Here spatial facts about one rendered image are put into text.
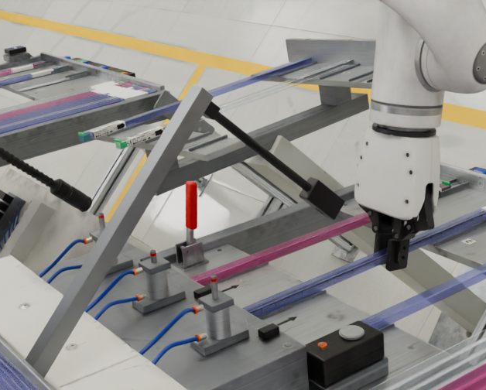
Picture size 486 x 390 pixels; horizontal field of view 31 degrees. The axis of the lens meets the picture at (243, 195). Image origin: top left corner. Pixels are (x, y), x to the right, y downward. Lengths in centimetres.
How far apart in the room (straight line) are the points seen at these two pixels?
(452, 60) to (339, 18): 203
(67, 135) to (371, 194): 95
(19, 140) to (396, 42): 102
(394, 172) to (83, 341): 43
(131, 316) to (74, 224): 132
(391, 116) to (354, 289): 135
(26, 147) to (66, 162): 185
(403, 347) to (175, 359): 25
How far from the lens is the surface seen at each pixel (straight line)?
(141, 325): 88
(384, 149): 106
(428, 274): 184
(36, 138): 187
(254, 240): 121
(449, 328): 214
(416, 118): 103
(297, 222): 125
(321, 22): 303
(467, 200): 130
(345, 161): 259
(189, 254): 112
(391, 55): 103
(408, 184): 104
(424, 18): 93
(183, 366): 80
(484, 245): 115
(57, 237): 224
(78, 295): 72
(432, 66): 99
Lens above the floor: 173
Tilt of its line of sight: 38 degrees down
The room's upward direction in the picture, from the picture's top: 54 degrees counter-clockwise
